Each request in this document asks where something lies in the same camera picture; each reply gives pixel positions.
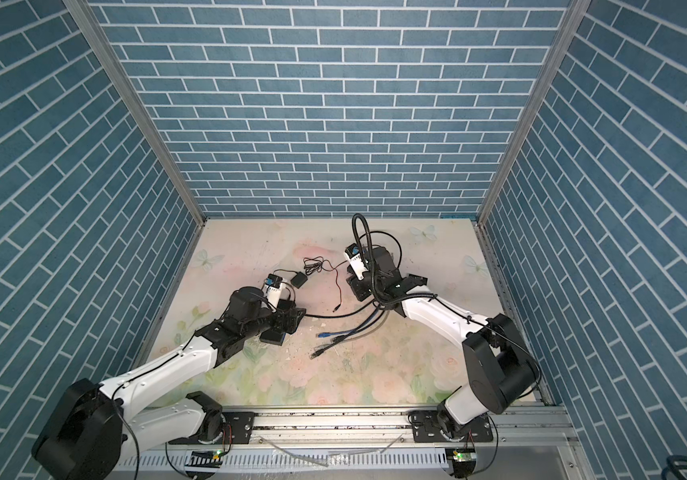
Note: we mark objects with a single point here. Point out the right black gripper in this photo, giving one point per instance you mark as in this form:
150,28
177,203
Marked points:
356,290

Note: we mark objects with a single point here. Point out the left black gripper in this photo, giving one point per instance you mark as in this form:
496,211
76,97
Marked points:
293,321

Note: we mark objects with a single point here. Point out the black network switch blue ports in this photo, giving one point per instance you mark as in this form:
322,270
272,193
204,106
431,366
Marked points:
273,336

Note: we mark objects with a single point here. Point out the black ethernet cable gold plug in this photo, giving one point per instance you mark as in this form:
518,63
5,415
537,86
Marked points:
364,241

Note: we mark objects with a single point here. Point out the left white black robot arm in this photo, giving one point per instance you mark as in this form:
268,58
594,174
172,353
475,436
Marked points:
96,425

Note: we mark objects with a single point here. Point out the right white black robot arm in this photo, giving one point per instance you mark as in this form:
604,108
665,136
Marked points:
498,367

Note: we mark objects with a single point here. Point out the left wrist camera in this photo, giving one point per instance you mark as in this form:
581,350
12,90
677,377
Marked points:
273,288

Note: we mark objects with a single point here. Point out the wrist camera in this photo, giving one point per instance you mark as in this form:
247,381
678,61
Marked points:
355,259
273,288

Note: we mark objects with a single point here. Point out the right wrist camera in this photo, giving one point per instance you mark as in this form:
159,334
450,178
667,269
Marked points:
355,259

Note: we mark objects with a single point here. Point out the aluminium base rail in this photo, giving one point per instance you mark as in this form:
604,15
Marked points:
524,443

